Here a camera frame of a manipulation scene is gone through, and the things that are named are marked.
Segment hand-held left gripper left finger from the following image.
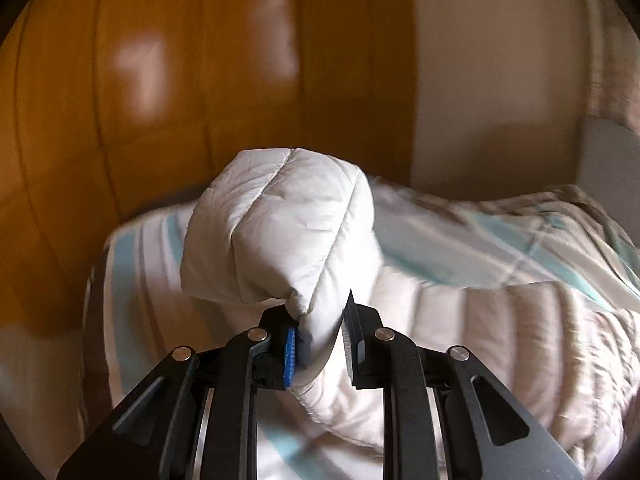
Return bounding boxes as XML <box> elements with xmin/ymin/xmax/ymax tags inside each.
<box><xmin>57</xmin><ymin>304</ymin><xmax>312</xmax><ymax>480</ymax></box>

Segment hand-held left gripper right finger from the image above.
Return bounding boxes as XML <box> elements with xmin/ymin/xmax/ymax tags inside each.
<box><xmin>342</xmin><ymin>289</ymin><xmax>584</xmax><ymax>480</ymax></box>

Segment beige white quilted down jacket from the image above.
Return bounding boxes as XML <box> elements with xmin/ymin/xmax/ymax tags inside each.
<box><xmin>181</xmin><ymin>147</ymin><xmax>632</xmax><ymax>461</ymax></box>

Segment striped duvet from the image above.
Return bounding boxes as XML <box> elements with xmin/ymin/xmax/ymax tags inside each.
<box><xmin>82</xmin><ymin>184</ymin><xmax>640</xmax><ymax>480</ymax></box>

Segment wooden wardrobe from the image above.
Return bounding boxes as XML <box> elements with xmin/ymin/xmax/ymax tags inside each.
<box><xmin>0</xmin><ymin>0</ymin><xmax>419</xmax><ymax>346</ymax></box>

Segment grey yellow blue headboard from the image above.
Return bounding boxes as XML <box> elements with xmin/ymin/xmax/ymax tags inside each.
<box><xmin>575</xmin><ymin>115</ymin><xmax>640</xmax><ymax>202</ymax></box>

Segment beige patterned curtain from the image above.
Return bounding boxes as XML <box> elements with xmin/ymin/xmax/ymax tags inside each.
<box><xmin>584</xmin><ymin>0</ymin><xmax>640</xmax><ymax>132</ymax></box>

